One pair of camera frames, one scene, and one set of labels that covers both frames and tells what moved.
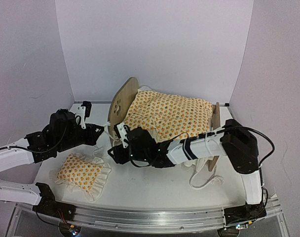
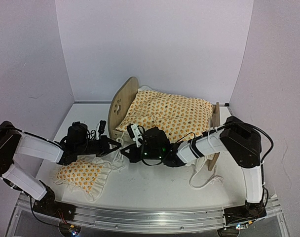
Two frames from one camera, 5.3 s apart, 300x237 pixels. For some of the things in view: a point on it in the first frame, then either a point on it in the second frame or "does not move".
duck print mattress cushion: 168,117 does not move
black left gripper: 92,138 → 104,145
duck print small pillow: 84,172 does not move
